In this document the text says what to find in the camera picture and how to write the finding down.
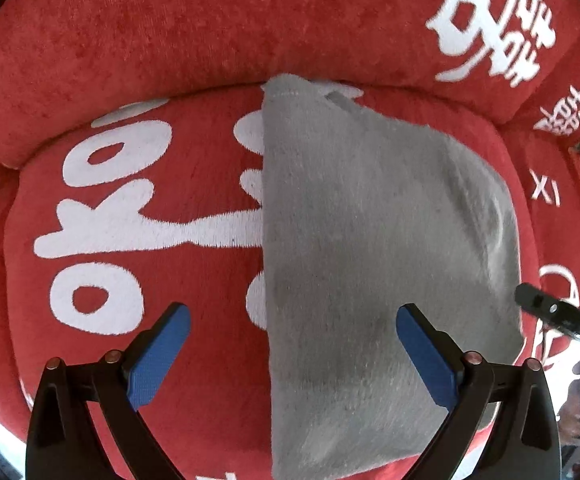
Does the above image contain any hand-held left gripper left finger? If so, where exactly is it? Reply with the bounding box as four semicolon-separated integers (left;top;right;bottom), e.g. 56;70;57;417
26;302;191;480

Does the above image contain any red plush sofa cushion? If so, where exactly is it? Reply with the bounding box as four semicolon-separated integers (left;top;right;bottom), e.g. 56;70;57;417
0;0;580;480

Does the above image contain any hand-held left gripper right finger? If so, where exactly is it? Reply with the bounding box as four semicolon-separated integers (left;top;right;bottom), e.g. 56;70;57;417
396;302;563;480

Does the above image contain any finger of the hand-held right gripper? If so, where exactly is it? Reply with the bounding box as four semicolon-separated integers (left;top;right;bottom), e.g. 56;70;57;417
514;282;580;340

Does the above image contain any grey fleece cloth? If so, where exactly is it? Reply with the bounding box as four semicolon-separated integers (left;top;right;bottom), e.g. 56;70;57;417
260;74;526;480

